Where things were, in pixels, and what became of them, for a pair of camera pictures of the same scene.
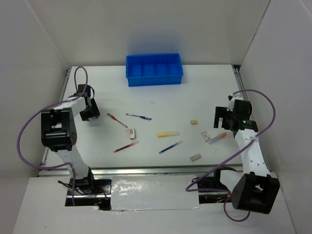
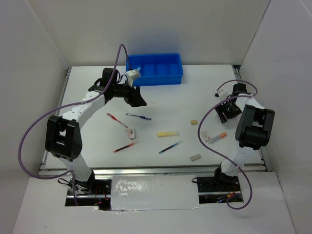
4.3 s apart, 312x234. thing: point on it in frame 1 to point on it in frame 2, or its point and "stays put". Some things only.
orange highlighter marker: x=217 y=137 stays put
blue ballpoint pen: x=140 y=116 stays put
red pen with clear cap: x=115 y=118 stays put
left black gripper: x=95 y=112 to x=134 y=98
